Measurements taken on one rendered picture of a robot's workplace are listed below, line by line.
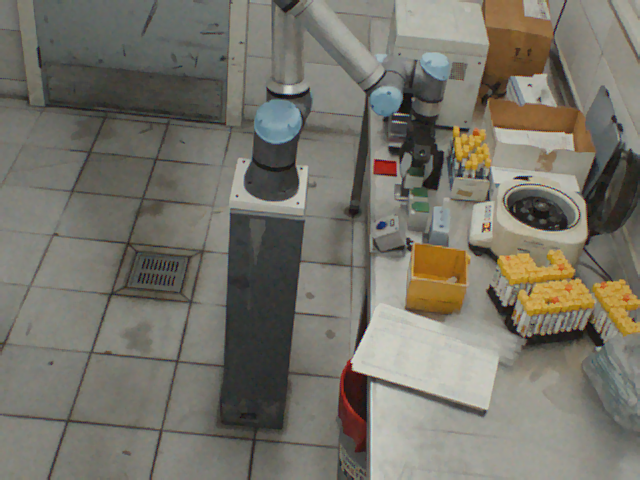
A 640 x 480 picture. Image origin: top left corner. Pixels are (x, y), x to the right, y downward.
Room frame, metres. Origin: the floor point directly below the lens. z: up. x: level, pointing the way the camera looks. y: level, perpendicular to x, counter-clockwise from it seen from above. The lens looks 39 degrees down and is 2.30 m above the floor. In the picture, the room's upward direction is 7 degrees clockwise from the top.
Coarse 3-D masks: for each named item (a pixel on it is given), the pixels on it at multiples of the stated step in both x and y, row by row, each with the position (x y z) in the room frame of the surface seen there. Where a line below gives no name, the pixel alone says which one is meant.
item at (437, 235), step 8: (440, 208) 1.82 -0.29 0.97; (448, 208) 1.82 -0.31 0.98; (432, 216) 1.80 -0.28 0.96; (440, 216) 1.78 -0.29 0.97; (448, 216) 1.79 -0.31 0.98; (432, 224) 1.77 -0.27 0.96; (440, 224) 1.75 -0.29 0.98; (448, 224) 1.75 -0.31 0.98; (432, 232) 1.73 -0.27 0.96; (440, 232) 1.72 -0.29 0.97; (448, 232) 1.72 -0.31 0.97; (424, 240) 1.79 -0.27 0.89; (432, 240) 1.72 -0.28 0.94; (440, 240) 1.72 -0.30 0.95
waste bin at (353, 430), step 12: (348, 360) 1.75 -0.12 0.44; (348, 372) 1.73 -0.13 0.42; (348, 384) 1.72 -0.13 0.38; (360, 384) 1.74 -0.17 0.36; (348, 396) 1.71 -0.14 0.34; (360, 396) 1.72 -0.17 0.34; (348, 408) 1.58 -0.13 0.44; (360, 408) 1.72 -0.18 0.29; (348, 420) 1.57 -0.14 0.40; (360, 420) 1.55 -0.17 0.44; (348, 432) 1.57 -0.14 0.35; (360, 432) 1.54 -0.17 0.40; (348, 444) 1.59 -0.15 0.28; (360, 444) 1.52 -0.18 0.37; (348, 456) 1.58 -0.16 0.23; (360, 456) 1.55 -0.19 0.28; (348, 468) 1.58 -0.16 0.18; (360, 468) 1.55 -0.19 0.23
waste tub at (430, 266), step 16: (416, 256) 1.66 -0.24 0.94; (432, 256) 1.66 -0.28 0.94; (448, 256) 1.66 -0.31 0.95; (464, 256) 1.65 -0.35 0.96; (416, 272) 1.66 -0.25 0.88; (432, 272) 1.66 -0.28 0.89; (448, 272) 1.66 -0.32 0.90; (464, 272) 1.60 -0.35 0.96; (416, 288) 1.54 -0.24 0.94; (432, 288) 1.53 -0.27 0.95; (448, 288) 1.53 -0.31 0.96; (464, 288) 1.53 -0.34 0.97; (416, 304) 1.54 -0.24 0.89; (432, 304) 1.53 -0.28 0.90; (448, 304) 1.53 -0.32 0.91
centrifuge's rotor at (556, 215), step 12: (516, 204) 1.87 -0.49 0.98; (528, 204) 1.89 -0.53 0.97; (540, 204) 1.86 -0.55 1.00; (552, 204) 1.89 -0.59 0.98; (516, 216) 1.83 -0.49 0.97; (528, 216) 1.82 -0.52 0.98; (540, 216) 1.83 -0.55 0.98; (552, 216) 1.84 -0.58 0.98; (564, 216) 1.85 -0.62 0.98; (540, 228) 1.79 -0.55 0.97; (552, 228) 1.79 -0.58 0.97; (564, 228) 1.81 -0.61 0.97
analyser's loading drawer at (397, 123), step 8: (400, 112) 2.37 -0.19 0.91; (408, 112) 2.38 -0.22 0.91; (392, 120) 2.30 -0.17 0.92; (400, 120) 2.31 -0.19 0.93; (392, 128) 2.26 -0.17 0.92; (400, 128) 2.26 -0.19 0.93; (392, 136) 2.20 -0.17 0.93; (400, 136) 2.21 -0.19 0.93; (392, 144) 2.20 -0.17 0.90; (400, 144) 2.21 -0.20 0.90
